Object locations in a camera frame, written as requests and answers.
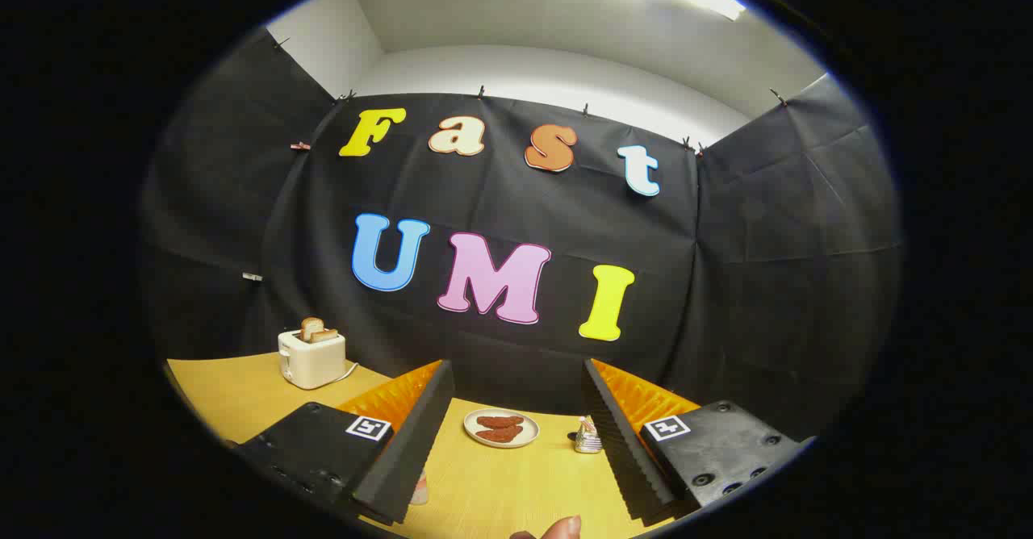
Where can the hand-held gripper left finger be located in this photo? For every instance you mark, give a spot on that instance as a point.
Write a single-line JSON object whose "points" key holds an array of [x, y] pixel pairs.
{"points": [[411, 450]]}

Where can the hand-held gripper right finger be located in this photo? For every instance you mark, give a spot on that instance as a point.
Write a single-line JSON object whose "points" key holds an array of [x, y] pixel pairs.
{"points": [[617, 450]]}

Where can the clear glass holder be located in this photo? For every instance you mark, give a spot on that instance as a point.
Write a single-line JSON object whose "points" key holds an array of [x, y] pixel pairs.
{"points": [[587, 438]]}

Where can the white plate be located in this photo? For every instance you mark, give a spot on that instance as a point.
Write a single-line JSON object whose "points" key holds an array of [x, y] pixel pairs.
{"points": [[529, 434]]}

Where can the wooden table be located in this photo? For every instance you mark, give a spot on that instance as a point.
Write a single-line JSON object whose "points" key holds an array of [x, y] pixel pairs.
{"points": [[500, 490]]}

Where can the white toaster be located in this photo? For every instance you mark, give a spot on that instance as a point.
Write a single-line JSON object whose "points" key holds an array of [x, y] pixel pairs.
{"points": [[311, 361]]}

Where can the toast slice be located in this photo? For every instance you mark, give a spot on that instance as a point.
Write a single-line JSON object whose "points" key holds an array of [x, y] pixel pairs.
{"points": [[324, 335], [311, 327]]}

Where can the black backdrop cloth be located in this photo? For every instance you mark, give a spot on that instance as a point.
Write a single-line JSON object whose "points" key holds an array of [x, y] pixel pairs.
{"points": [[516, 200]]}

